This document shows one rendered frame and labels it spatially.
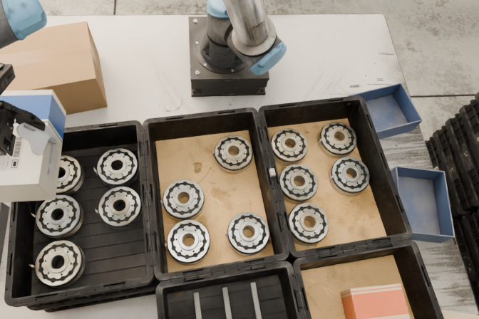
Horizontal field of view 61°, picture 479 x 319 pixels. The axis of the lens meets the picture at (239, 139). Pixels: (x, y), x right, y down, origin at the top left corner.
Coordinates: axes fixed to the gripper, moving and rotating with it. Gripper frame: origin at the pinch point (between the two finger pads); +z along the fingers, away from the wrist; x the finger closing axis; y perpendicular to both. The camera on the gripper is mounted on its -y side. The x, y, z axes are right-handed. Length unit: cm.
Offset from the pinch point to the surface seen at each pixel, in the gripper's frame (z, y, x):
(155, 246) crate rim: 17.9, 17.9, 24.2
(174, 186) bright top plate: 25.1, 1.9, 28.0
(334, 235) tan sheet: 28, 16, 68
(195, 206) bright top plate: 25.2, 7.4, 33.3
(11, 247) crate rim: 17.9, 16.3, -6.1
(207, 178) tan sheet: 28.1, -1.1, 36.7
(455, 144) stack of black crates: 74, -29, 144
